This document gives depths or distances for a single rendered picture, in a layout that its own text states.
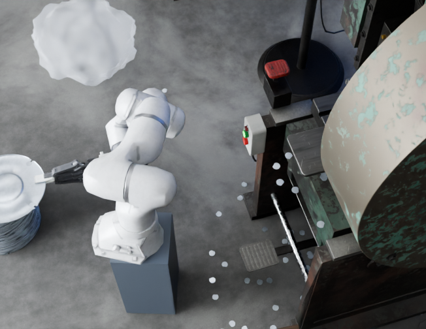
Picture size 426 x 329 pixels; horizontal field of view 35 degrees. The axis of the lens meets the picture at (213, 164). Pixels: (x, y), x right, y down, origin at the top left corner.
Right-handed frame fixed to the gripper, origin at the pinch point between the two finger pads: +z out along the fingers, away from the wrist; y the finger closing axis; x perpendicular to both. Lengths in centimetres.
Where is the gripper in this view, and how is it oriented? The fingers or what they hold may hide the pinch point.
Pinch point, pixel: (44, 178)
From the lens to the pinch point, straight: 254.9
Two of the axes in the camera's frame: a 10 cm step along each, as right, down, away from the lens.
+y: 0.0, -5.3, -8.5
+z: -9.7, 2.1, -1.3
